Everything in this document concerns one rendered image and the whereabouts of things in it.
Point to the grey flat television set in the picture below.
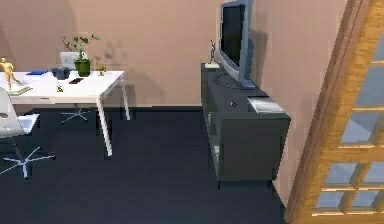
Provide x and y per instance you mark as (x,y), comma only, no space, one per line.
(236,40)

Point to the white swivel chair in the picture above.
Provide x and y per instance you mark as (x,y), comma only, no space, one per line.
(68,59)
(11,123)

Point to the small black remote control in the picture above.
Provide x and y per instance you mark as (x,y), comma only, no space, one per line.
(233,104)

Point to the dark grey television stand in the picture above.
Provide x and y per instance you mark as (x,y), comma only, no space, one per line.
(246,133)

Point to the small grey statuette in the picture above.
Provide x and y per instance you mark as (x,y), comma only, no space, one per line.
(212,56)

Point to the small golden animal figurine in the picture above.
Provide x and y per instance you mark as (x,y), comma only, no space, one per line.
(101,69)

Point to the white desk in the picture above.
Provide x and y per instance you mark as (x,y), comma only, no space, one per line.
(83,90)

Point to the black phone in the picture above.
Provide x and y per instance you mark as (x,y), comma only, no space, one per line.
(76,80)

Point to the green potted house plant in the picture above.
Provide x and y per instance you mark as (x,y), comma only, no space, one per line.
(82,63)

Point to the small green object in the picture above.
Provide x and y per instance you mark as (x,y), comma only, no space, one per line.
(59,88)

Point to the dark grey mug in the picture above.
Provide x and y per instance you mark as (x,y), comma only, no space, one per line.
(61,72)

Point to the wooden glazed room door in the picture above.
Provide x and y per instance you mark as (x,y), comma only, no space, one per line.
(346,126)

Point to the blue book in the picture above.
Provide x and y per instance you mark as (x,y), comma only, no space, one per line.
(36,72)

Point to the golden human figure statue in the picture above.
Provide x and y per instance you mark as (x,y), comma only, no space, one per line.
(8,71)

